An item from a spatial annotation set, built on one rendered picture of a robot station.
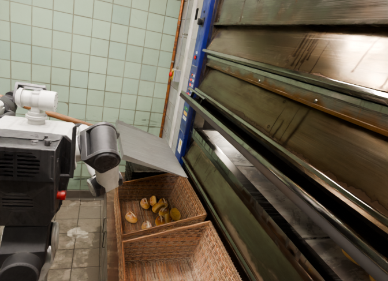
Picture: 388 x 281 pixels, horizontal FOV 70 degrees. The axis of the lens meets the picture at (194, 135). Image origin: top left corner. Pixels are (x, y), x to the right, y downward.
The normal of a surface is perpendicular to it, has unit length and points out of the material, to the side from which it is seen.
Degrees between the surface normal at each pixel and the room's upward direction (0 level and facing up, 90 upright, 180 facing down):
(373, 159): 70
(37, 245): 44
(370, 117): 90
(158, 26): 90
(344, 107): 90
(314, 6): 90
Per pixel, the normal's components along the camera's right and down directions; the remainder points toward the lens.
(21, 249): 0.35, -0.42
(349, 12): -0.94, -0.08
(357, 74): -0.80, -0.43
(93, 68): 0.29, 0.35
